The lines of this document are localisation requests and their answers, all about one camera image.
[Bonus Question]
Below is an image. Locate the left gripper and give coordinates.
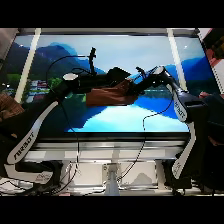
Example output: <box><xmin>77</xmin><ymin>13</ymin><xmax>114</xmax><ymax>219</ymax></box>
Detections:
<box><xmin>105</xmin><ymin>66</ymin><xmax>132</xmax><ymax>83</ymax></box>

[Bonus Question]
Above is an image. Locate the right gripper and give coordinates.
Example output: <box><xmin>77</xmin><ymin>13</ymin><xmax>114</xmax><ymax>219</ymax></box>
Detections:
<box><xmin>128</xmin><ymin>79</ymin><xmax>149</xmax><ymax>97</ymax></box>

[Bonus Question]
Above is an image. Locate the rust brown garment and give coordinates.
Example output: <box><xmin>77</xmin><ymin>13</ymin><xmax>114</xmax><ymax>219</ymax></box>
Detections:
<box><xmin>85</xmin><ymin>78</ymin><xmax>140</xmax><ymax>107</ymax></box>

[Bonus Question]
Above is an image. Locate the dark garment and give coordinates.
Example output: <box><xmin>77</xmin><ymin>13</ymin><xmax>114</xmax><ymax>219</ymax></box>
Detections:
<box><xmin>198</xmin><ymin>92</ymin><xmax>224</xmax><ymax>194</ymax></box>

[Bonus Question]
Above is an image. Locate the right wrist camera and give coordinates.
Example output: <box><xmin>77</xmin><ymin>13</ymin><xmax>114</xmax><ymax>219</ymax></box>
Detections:
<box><xmin>135</xmin><ymin>66</ymin><xmax>148</xmax><ymax>80</ymax></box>

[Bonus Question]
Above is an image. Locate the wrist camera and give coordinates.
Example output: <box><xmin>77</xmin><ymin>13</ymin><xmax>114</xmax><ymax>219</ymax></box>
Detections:
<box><xmin>135</xmin><ymin>66</ymin><xmax>148</xmax><ymax>80</ymax></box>
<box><xmin>87</xmin><ymin>46</ymin><xmax>98</xmax><ymax>76</ymax></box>

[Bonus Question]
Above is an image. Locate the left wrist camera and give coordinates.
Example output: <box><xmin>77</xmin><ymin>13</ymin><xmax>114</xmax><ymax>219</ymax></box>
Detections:
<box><xmin>87</xmin><ymin>46</ymin><xmax>98</xmax><ymax>76</ymax></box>

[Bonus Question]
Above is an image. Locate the black cable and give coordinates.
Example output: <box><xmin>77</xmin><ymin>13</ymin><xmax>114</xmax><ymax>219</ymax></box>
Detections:
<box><xmin>116</xmin><ymin>108</ymin><xmax>172</xmax><ymax>184</ymax></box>
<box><xmin>45</xmin><ymin>54</ymin><xmax>92</xmax><ymax>195</ymax></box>

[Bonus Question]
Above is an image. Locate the silver frame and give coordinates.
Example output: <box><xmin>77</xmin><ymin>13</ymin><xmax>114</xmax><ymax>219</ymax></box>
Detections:
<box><xmin>22</xmin><ymin>131</ymin><xmax>202</xmax><ymax>197</ymax></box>

